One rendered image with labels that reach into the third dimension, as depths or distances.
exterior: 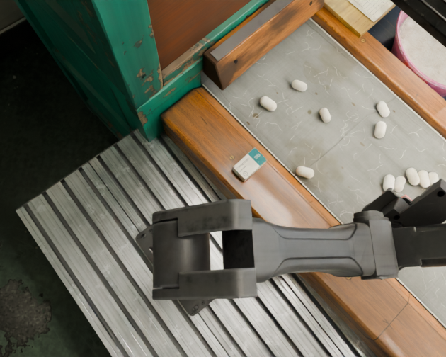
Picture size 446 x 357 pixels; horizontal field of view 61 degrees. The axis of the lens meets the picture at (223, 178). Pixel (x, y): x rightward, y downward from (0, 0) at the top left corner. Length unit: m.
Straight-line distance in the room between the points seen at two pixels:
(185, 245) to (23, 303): 1.26
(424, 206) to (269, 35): 0.43
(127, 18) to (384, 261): 0.44
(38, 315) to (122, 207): 0.84
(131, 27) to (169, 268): 0.32
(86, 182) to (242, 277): 0.57
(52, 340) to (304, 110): 1.19
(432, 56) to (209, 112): 0.54
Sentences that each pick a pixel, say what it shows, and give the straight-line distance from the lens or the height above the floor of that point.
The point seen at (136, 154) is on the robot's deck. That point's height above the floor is 0.67.
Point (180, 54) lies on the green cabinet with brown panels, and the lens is 0.71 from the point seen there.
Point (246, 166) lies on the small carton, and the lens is 0.72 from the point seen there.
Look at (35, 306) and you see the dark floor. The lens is 1.60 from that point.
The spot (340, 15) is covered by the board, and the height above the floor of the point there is 0.78.
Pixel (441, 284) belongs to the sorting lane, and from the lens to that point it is 0.86.
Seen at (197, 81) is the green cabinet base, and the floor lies 0.77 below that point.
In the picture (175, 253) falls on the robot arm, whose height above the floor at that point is 1.08.
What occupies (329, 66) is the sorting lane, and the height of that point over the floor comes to 0.74.
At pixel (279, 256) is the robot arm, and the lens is 0.38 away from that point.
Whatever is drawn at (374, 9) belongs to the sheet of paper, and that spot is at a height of 0.78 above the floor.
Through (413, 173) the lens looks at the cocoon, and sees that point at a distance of 0.85.
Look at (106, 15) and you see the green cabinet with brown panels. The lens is 0.50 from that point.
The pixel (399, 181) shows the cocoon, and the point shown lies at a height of 0.76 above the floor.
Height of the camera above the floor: 1.47
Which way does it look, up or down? 75 degrees down
